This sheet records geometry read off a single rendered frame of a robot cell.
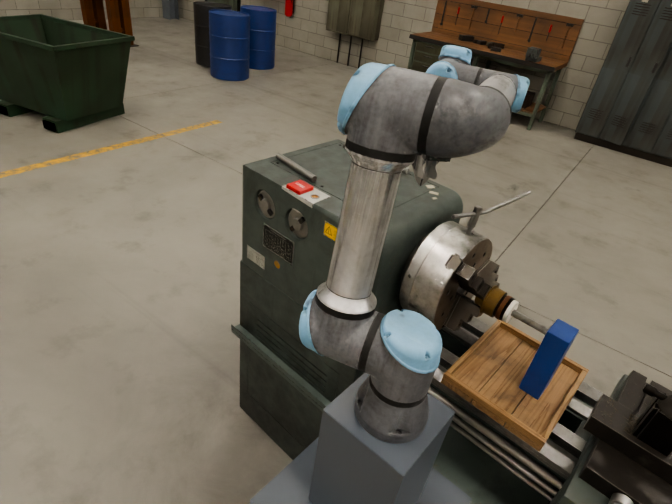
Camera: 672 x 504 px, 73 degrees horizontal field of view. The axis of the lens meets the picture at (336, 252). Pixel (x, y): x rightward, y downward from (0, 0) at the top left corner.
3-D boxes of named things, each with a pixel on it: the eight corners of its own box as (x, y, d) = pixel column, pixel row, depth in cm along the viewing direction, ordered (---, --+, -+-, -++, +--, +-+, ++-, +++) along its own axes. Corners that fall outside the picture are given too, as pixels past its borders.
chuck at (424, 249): (388, 323, 141) (416, 234, 125) (439, 290, 163) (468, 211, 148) (397, 329, 139) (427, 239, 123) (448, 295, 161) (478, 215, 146)
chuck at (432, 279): (397, 329, 139) (427, 239, 123) (448, 295, 161) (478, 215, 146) (422, 346, 134) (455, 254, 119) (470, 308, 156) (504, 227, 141)
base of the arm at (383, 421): (400, 458, 86) (411, 426, 80) (339, 409, 93) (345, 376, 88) (440, 411, 96) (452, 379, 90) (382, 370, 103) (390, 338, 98)
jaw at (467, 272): (449, 283, 136) (444, 267, 126) (459, 270, 137) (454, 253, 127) (482, 302, 131) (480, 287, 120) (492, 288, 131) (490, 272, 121)
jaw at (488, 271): (462, 269, 139) (482, 251, 146) (459, 281, 143) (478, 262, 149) (495, 287, 134) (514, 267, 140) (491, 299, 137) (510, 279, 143)
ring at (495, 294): (476, 288, 129) (506, 304, 125) (491, 275, 135) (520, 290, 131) (467, 312, 135) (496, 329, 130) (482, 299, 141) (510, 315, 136)
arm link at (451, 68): (476, 70, 95) (483, 63, 104) (424, 59, 98) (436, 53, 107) (466, 108, 99) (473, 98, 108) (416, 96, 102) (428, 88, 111)
